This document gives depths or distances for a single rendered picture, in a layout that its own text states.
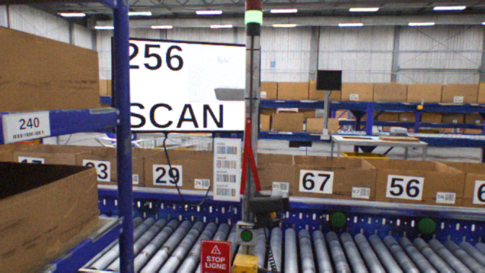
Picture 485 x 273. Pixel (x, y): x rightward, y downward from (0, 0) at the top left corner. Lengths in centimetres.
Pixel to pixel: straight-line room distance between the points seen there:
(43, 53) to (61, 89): 6
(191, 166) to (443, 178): 121
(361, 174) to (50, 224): 136
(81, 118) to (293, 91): 567
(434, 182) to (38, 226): 157
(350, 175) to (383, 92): 477
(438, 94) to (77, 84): 636
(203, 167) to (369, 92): 493
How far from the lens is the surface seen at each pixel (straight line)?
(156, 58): 106
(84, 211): 60
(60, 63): 52
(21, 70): 47
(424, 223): 168
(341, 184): 161
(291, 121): 582
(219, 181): 99
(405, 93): 642
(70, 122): 48
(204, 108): 104
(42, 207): 52
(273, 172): 158
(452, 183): 176
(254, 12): 97
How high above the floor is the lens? 136
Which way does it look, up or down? 7 degrees down
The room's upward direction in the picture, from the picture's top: 1 degrees clockwise
